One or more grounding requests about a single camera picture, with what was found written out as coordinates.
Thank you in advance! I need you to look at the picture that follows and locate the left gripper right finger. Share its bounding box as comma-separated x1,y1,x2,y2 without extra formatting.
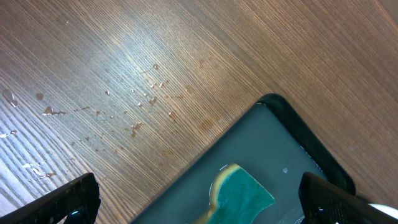
298,172,397,224

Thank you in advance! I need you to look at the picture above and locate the black rectangular sponge tray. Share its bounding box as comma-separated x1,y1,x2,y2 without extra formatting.
133,94,356,223

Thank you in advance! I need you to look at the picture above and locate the green yellow sponge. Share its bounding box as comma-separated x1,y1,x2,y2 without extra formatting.
195,164,275,224

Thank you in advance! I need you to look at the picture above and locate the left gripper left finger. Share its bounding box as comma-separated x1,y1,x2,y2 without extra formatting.
1,173,101,224

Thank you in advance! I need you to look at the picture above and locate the white plate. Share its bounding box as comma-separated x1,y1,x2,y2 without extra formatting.
369,203,398,219

